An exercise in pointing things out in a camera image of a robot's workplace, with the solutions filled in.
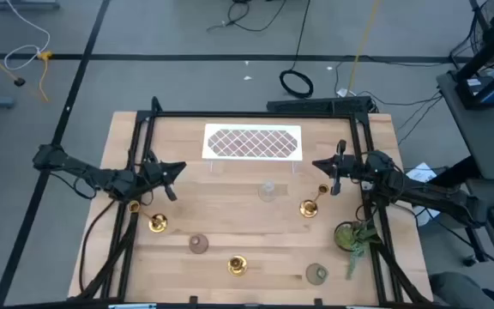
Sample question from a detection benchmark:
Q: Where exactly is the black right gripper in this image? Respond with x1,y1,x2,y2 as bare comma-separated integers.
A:
311,139,366,197

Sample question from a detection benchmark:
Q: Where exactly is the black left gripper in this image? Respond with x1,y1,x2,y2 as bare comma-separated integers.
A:
142,149,187,203

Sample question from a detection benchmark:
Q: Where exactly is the tall brass candlestick holder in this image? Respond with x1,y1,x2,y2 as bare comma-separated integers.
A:
226,255,249,278
127,199,169,234
298,183,330,219

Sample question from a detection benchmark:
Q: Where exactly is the clear glass candle holder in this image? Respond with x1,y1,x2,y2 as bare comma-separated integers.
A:
257,179,278,203

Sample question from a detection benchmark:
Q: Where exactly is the black power strip box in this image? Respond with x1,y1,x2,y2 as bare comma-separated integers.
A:
266,96,375,115

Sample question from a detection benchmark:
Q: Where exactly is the potted green succulent plant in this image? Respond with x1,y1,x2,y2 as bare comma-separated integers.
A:
333,218,383,281

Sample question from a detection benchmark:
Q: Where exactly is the white lattice shelf rack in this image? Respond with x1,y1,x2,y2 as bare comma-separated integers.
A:
202,123,304,175

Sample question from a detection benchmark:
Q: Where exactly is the white paper sheet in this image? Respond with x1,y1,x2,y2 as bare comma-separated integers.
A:
405,161,439,184

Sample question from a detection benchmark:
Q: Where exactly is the grey side cart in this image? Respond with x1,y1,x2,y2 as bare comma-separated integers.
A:
436,70,494,181

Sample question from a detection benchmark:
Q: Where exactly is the yellow rod black tip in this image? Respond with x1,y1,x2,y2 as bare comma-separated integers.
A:
0,40,27,88

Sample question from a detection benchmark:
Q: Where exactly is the black equipment stand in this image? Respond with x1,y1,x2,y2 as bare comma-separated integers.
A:
455,16,494,108

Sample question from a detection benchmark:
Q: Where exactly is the black aluminium table frame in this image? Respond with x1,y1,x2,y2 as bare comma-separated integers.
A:
69,96,435,309

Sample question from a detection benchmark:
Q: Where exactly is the coiled black cable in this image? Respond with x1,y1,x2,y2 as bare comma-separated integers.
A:
279,69,315,99

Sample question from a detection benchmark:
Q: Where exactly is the long yellow cable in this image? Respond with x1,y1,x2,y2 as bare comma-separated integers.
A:
346,0,381,95

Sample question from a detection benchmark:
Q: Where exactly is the short yellow cable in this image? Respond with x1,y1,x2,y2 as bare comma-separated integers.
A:
36,50,53,103

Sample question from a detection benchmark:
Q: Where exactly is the white cable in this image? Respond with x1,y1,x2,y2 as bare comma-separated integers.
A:
3,0,51,72

